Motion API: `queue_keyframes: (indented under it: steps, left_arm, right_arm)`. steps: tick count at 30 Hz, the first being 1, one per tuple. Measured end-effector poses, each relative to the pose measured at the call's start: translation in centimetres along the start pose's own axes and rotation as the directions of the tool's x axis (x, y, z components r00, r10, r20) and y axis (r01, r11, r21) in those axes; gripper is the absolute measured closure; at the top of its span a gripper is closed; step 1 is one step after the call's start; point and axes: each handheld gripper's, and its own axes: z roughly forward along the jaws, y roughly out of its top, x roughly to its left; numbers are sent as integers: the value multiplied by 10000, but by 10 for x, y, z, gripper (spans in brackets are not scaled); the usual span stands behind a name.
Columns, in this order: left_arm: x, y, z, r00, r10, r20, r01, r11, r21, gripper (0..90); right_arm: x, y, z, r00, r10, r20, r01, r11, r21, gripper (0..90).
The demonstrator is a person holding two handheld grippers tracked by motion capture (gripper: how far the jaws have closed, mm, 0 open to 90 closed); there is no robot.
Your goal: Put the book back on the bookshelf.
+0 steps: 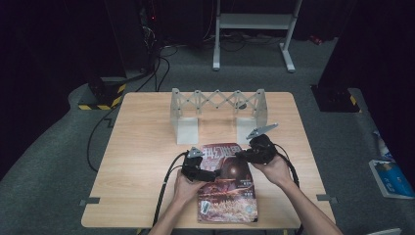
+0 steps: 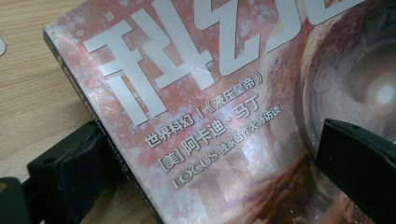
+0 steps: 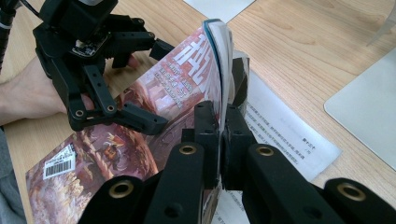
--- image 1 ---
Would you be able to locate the person's right hand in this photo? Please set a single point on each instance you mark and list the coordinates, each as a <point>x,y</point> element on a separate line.
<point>275,171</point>

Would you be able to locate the grey expandable metal book rack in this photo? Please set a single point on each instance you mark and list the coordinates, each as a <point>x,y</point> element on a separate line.
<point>217,104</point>

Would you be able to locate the grey tape strip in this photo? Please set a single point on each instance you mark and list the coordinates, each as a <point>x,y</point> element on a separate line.
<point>326,198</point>
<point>89,201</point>

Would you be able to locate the black stand base yellow corner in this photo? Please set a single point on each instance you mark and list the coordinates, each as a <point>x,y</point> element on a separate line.
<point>336,99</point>

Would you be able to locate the small red object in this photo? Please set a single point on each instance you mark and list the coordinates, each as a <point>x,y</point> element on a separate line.
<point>315,39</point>

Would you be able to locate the person's left hand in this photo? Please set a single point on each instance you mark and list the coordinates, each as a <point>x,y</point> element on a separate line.
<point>186,189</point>

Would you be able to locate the red glossy magazine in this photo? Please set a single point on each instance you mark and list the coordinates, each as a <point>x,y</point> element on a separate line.
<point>228,192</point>

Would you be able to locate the white board corner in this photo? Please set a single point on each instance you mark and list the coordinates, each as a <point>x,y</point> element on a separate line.
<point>385,231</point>

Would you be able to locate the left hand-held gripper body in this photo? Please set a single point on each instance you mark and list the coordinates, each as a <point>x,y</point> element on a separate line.
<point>191,164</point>

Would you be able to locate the black yellow striped stand base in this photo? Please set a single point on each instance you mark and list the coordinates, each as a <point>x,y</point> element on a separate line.
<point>104,94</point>

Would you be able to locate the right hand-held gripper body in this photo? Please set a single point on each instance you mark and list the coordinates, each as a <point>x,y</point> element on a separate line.
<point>264,148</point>

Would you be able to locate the white metal stand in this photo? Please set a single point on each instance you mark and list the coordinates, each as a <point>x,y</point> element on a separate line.
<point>254,21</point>

